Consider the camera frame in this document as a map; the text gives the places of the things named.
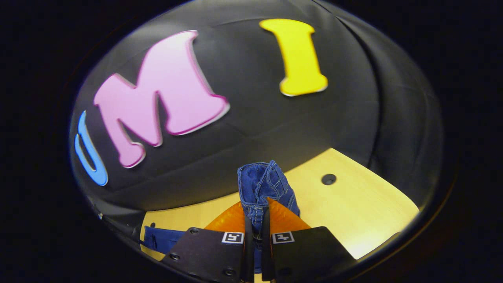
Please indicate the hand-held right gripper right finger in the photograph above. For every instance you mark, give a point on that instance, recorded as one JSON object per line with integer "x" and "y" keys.
{"x": 306, "y": 251}

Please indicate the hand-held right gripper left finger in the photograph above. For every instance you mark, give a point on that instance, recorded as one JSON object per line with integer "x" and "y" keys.
{"x": 212, "y": 251}

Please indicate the blue jeans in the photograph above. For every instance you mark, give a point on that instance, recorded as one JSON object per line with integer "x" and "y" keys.
{"x": 263, "y": 184}

